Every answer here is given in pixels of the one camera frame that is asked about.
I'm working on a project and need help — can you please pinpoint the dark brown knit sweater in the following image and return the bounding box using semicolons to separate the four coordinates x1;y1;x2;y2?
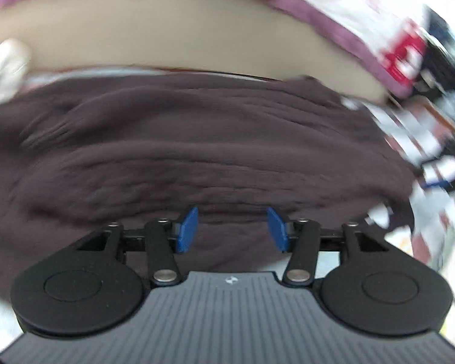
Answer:
0;74;415;299

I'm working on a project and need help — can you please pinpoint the beige bed base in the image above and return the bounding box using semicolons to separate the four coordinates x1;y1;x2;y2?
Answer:
0;0;386;103

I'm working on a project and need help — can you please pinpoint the checkered cartoon play mat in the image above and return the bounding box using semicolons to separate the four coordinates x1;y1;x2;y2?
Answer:
0;66;455;353

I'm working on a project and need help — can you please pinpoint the white folded garment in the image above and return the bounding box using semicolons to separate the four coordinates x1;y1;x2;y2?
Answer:
0;39;31;105

